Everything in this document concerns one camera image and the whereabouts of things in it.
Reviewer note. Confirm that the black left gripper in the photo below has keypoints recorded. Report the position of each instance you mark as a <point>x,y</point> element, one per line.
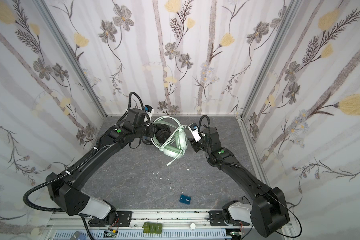
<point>162,135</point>

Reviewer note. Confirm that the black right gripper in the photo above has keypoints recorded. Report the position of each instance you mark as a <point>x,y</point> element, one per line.
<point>195,145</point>

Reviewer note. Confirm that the black blue headphones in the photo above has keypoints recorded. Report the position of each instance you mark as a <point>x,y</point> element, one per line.
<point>163,132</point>

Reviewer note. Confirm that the mint green headphones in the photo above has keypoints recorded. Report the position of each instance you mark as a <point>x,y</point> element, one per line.
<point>175,146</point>

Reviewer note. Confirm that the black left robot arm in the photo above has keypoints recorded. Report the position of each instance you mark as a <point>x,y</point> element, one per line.
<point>65,188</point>

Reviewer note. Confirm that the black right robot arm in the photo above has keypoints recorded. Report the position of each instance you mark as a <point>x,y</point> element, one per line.
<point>267,210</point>

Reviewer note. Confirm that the small blue block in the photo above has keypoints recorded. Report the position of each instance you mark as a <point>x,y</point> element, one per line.
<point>185,200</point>

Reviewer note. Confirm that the white round cap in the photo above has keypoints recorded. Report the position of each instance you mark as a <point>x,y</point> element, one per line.
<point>192,226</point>

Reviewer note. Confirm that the green terminal block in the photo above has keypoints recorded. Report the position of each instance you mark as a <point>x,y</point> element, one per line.
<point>152,228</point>

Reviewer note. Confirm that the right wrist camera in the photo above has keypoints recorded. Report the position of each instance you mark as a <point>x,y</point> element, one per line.
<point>194,129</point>

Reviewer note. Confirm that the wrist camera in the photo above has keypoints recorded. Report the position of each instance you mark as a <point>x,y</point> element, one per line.
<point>149,111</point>
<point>194,129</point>

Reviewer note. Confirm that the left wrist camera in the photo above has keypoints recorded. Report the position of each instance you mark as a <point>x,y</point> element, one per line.
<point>149,111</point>

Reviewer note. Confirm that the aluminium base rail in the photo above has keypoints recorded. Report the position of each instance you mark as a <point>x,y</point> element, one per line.
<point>176,226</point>

